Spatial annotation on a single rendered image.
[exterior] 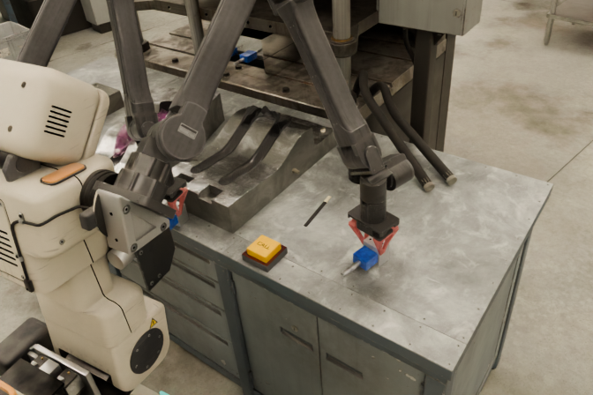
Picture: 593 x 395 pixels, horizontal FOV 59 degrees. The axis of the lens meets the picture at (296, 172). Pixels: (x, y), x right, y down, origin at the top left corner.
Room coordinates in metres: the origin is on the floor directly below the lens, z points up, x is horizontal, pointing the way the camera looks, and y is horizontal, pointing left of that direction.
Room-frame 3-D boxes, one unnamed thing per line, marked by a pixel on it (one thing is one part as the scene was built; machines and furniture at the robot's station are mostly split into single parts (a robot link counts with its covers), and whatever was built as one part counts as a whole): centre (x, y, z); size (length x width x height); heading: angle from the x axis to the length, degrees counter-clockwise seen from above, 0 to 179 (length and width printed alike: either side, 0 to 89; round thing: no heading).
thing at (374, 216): (0.89, -0.16, 0.96); 0.10 x 0.07 x 0.07; 39
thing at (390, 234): (0.88, -0.17, 0.89); 0.07 x 0.07 x 0.09; 39
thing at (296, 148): (1.31, 0.12, 0.87); 0.50 x 0.26 x 0.14; 141
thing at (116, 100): (1.80, 0.76, 0.84); 0.20 x 0.15 x 0.07; 141
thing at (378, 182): (0.90, -0.17, 1.02); 0.07 x 0.06 x 0.07; 125
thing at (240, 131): (1.30, 0.14, 0.92); 0.35 x 0.16 x 0.09; 141
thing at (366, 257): (0.87, -0.14, 0.83); 0.13 x 0.05 x 0.05; 129
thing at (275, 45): (2.27, 0.04, 0.87); 0.50 x 0.27 x 0.17; 141
